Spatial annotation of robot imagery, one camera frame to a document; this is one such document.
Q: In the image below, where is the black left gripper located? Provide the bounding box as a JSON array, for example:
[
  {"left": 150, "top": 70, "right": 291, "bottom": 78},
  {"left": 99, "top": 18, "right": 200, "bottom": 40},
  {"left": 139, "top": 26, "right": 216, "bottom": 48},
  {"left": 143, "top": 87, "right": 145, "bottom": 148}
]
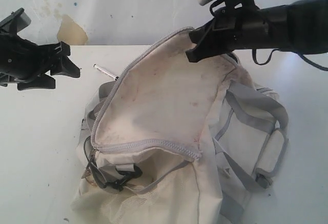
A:
[{"left": 1, "top": 33, "right": 80, "bottom": 91}]

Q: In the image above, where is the white backpack with grey straps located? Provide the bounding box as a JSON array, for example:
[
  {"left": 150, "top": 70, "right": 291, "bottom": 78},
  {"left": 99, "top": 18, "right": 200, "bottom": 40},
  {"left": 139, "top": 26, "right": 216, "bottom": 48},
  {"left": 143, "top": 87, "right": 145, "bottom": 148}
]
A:
[{"left": 72, "top": 28, "right": 289, "bottom": 223}]

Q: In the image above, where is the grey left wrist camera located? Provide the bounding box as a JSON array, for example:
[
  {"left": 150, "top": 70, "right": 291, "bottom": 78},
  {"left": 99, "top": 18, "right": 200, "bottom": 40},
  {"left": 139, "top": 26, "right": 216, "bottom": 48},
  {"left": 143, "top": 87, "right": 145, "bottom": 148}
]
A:
[{"left": 1, "top": 8, "right": 31, "bottom": 34}]

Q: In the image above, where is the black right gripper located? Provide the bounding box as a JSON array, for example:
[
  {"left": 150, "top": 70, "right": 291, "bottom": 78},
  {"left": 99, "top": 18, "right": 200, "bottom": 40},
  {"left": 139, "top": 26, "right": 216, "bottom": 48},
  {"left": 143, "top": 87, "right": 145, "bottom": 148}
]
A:
[{"left": 185, "top": 7, "right": 272, "bottom": 63}]

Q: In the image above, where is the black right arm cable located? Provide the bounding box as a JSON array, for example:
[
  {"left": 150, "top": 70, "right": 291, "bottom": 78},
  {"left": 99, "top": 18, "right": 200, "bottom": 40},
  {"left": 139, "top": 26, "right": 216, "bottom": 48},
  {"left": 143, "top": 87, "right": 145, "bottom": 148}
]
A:
[{"left": 251, "top": 47, "right": 328, "bottom": 71}]

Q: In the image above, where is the white marker black cap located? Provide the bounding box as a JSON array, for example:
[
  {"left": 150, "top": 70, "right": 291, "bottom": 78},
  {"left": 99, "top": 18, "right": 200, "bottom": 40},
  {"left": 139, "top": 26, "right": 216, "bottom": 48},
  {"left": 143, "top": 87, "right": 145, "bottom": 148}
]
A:
[{"left": 93, "top": 64, "right": 119, "bottom": 80}]

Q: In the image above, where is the black plastic strap buckle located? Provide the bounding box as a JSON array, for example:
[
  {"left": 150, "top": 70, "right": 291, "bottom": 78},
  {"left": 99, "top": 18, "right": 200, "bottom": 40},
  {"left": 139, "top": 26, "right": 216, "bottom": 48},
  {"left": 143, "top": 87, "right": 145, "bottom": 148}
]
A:
[{"left": 96, "top": 165, "right": 142, "bottom": 191}]

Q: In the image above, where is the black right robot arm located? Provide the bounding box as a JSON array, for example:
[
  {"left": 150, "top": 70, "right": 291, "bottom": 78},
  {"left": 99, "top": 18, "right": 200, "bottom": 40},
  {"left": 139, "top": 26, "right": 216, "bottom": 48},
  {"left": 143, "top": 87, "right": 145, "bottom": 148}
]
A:
[{"left": 186, "top": 0, "right": 327, "bottom": 71}]

